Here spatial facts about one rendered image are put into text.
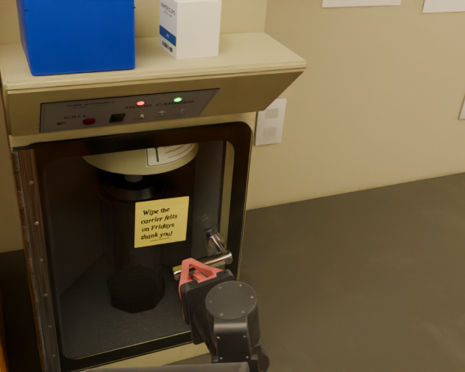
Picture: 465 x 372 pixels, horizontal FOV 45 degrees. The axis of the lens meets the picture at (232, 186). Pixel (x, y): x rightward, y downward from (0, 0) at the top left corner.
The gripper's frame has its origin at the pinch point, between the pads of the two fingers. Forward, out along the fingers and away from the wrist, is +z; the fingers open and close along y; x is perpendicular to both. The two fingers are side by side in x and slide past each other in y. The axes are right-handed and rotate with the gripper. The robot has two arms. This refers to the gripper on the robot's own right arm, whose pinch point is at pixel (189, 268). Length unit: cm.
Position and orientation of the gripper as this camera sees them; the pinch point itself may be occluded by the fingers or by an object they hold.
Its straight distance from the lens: 81.2
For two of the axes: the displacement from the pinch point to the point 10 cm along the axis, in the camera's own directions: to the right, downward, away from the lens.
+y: -0.6, -8.2, -5.6
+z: -4.0, -5.0, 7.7
